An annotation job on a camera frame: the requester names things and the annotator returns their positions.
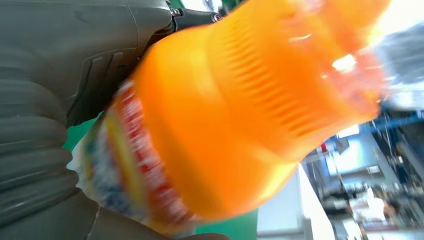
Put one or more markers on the orange detergent bottle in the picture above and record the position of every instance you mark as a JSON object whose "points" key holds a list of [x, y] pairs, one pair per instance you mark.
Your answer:
{"points": [[215, 116]]}

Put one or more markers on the white tilted table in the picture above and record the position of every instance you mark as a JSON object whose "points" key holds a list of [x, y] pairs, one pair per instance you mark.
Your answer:
{"points": [[281, 205]]}

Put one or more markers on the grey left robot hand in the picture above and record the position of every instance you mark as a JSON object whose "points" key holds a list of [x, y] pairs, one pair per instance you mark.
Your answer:
{"points": [[82, 43]]}

